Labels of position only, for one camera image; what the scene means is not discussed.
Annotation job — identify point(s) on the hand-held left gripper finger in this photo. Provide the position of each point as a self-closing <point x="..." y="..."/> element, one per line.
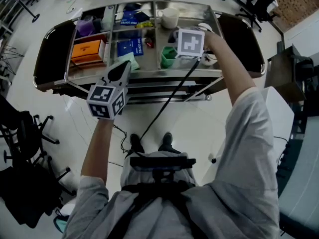
<point x="111" y="77"/>
<point x="124" y="78"/>

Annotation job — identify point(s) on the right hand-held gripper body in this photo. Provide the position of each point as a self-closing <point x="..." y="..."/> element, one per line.
<point x="190" y="43"/>

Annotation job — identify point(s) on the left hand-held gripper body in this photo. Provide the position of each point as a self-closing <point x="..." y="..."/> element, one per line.
<point x="107" y="101"/>

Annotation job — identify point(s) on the mint green packet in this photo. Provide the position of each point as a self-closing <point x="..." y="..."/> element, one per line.
<point x="132" y="60"/>

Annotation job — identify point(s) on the green faceted cup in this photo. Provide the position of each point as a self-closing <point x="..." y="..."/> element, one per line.
<point x="168" y="57"/>

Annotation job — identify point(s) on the white striped cup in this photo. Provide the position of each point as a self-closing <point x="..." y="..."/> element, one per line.
<point x="205" y="27"/>

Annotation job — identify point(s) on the white cup with star print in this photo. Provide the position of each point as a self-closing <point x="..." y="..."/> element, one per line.
<point x="208" y="58"/>

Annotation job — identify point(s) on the dark red object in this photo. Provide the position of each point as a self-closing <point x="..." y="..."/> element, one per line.
<point x="149" y="43"/>

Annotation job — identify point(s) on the yellow-green small packet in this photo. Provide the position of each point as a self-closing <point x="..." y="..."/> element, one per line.
<point x="144" y="24"/>

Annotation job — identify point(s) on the dark blue packet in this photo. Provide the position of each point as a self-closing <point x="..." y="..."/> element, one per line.
<point x="129" y="19"/>
<point x="130" y="47"/>

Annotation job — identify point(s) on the orange box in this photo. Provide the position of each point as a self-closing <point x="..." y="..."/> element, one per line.
<point x="86" y="51"/>

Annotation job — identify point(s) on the black pouch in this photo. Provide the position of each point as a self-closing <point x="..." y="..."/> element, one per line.
<point x="142" y="16"/>

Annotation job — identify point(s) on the purple packet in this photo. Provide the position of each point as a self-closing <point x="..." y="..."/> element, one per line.
<point x="85" y="28"/>

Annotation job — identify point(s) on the translucent white packet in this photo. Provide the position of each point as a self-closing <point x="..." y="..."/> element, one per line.
<point x="107" y="19"/>

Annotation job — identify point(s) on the steel service cart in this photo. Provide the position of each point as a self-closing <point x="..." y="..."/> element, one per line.
<point x="52" y="53"/>

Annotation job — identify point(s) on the person's left forearm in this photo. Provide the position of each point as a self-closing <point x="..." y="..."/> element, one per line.
<point x="97" y="151"/>

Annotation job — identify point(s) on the person's right forearm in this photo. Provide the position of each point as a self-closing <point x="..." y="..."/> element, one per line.
<point x="229" y="66"/>

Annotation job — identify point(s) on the person's left black shoe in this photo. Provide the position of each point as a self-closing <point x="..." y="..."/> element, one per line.
<point x="135" y="143"/>

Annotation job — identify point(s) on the person's black shoe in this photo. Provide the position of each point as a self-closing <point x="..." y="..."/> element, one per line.
<point x="135" y="143"/>
<point x="167" y="141"/>

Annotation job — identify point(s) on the person's right black shoe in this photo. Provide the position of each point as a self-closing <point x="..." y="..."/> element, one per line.
<point x="167" y="141"/>

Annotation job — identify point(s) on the black chest-mounted device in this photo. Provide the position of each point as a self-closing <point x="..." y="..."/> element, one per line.
<point x="159" y="162"/>

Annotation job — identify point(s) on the black pole stand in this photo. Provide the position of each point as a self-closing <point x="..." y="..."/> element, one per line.
<point x="35" y="18"/>

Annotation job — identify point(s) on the dark wooden stand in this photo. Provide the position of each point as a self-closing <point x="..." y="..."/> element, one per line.
<point x="284" y="76"/>

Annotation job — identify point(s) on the black chest harness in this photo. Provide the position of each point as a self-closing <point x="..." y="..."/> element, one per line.
<point x="159" y="193"/>

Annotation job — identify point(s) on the white shelving rack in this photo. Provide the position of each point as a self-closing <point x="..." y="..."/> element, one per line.
<point x="6" y="6"/>

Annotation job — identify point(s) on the person's grey shirt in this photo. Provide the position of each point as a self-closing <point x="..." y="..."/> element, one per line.
<point x="249" y="158"/>

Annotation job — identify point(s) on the teal bag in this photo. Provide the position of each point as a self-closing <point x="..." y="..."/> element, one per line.
<point x="61" y="223"/>

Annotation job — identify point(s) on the black bathtub faucet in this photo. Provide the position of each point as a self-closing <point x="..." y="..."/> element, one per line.
<point x="286" y="155"/>

